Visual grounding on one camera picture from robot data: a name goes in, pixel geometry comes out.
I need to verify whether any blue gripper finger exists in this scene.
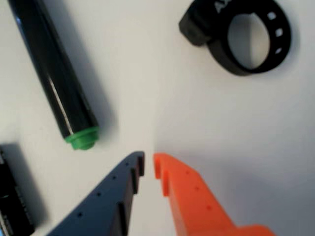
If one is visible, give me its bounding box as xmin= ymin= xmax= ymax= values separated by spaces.
xmin=45 ymin=151 xmax=146 ymax=236

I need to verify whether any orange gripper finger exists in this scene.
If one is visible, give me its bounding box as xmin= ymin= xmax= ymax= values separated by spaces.
xmin=153 ymin=152 xmax=276 ymax=236

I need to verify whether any small black battery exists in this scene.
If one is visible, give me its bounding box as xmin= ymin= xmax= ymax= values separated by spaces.
xmin=0 ymin=142 xmax=35 ymax=236

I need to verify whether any black marker with green cap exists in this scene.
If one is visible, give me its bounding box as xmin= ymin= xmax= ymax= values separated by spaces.
xmin=7 ymin=0 xmax=100 ymax=151

